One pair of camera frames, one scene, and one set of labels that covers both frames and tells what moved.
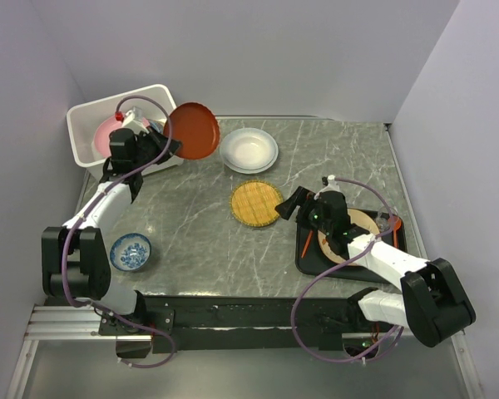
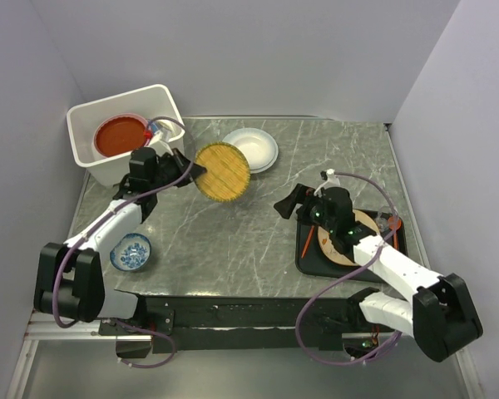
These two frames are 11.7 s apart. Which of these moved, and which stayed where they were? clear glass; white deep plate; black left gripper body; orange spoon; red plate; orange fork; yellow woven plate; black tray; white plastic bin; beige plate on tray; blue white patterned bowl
Moved: red plate; black left gripper body; yellow woven plate
Stayed: orange spoon; beige plate on tray; blue white patterned bowl; clear glass; orange fork; black tray; white deep plate; white plastic bin
